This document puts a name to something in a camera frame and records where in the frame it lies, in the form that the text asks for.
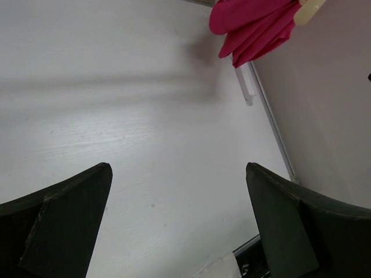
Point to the pink trousers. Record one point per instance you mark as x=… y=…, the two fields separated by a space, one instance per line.
x=252 y=28

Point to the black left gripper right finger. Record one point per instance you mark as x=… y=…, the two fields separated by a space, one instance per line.
x=305 y=233

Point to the beige wooden hanger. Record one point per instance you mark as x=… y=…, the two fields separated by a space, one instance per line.
x=307 y=11

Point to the white clothes rack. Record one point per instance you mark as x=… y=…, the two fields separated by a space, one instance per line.
x=246 y=79

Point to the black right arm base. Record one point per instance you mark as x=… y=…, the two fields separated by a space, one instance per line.
x=251 y=259

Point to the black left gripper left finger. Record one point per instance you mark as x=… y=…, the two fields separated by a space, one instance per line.
x=52 y=232

